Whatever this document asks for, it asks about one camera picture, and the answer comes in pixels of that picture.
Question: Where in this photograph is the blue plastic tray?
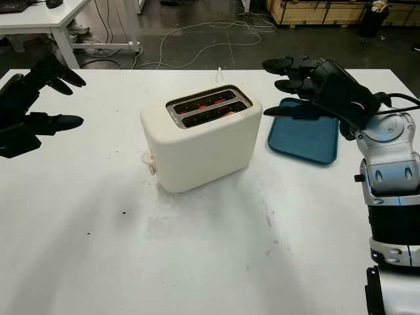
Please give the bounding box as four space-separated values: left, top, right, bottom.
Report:
267 97 341 168

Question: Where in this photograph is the pale floor cable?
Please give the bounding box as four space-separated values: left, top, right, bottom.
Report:
134 18 278 70

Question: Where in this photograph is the black trash bin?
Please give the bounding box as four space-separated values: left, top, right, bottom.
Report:
357 0 391 39

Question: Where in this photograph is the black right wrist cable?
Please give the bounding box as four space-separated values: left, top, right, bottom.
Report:
373 91 420 116

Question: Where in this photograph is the wooden crate stack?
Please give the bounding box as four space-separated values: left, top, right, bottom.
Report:
264 0 420 27

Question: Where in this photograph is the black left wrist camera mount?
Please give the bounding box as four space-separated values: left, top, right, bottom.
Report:
0 129 43 159

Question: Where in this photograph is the cream two-slot toaster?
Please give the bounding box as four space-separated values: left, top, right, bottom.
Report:
140 84 263 194

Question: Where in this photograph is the white office desk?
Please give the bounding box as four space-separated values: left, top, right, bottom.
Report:
0 0 142 70

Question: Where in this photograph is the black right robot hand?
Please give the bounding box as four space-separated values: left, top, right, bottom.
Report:
262 56 360 141

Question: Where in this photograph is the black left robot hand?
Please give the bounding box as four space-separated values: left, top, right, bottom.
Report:
0 55 87 136

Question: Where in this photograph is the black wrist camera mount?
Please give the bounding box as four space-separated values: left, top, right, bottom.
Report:
0 129 43 159
311 72 381 129

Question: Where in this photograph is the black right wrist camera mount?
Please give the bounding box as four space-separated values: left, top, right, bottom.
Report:
311 72 381 129

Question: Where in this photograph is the white sneaker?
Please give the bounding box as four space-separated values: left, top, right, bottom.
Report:
67 19 91 35

